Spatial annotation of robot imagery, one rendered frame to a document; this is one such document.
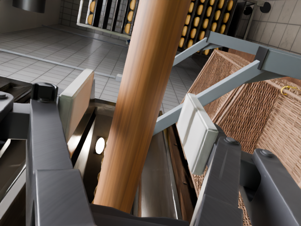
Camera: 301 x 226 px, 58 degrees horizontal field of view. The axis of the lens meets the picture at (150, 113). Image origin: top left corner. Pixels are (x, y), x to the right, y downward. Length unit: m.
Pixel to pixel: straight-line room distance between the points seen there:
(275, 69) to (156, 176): 0.70
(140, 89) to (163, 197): 0.88
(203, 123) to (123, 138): 0.05
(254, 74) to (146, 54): 0.45
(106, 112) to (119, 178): 1.59
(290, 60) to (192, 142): 0.46
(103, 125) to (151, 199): 0.90
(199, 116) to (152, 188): 0.92
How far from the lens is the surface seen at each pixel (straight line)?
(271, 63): 0.60
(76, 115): 0.17
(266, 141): 1.22
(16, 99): 1.52
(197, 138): 0.16
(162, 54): 0.16
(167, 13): 0.16
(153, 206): 1.00
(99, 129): 1.83
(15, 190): 0.74
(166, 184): 1.09
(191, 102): 0.19
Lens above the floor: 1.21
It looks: 7 degrees down
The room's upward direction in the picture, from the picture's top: 77 degrees counter-clockwise
